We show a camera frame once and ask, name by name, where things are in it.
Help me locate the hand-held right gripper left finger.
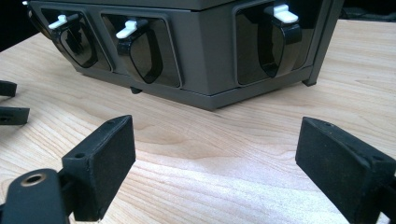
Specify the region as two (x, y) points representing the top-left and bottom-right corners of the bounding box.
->
(61, 115), (137, 222)

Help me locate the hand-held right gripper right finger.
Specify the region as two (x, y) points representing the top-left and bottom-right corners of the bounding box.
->
(294, 116), (396, 224)

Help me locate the dark grey corner rack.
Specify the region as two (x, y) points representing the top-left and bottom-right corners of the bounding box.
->
(21, 0), (346, 112)

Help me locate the black dispenser with white lever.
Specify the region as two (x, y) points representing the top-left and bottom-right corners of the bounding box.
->
(47, 12), (99, 69)
(257, 3), (304, 79)
(115, 18), (164, 85)

